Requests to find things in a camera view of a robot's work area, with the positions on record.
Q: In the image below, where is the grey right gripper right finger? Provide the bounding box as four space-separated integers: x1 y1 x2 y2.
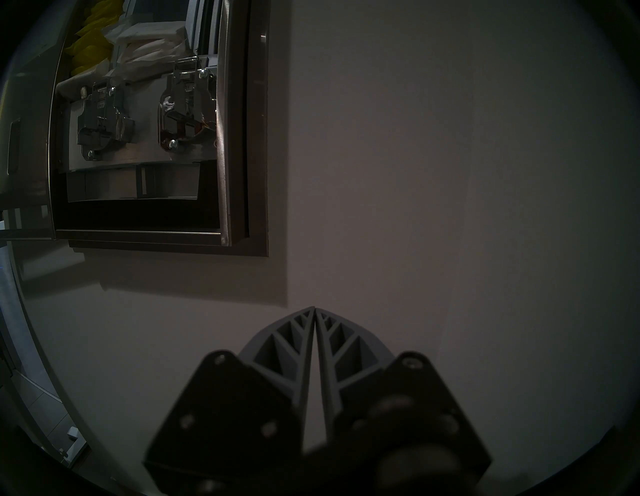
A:
306 306 492 496

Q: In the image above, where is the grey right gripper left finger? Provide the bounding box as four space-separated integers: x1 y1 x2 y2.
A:
143 306 316 496

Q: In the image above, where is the stainless steel dispenser cabinet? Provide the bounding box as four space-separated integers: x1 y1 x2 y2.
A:
47 0 271 259

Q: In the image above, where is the chrome dispensing mechanism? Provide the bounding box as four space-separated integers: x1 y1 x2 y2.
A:
76 80 136 161
157 64 219 152

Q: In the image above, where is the white wrapped sanitary pad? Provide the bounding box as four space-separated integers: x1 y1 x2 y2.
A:
102 20 187 42
117 35 188 55
116 49 193 81

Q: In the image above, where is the yellow wrapped sanitary pad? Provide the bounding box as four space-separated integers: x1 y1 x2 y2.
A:
72 34 113 57
79 15 121 41
87 0 126 21
67 50 110 77

